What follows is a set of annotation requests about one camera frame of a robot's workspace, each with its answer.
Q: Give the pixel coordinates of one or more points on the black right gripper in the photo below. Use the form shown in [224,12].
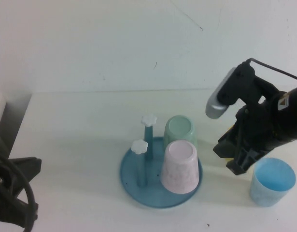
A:
[257,125]

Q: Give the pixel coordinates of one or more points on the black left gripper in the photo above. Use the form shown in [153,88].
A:
[4,200]

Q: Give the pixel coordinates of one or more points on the pink plastic cup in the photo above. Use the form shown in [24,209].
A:
[180,169]

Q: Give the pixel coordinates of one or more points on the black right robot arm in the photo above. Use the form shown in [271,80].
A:
[293,116]

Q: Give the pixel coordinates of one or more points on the yellow plastic cup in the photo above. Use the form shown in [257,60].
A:
[231,128]

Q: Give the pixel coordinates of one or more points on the blue plastic cup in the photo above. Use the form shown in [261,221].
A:
[266,195]

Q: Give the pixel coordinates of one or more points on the green plastic cup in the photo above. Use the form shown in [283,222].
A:
[179,126]

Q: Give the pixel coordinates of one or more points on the blue cup stand with posts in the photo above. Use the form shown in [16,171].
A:
[148,193]

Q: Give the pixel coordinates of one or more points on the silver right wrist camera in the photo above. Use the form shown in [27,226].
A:
[217,106]

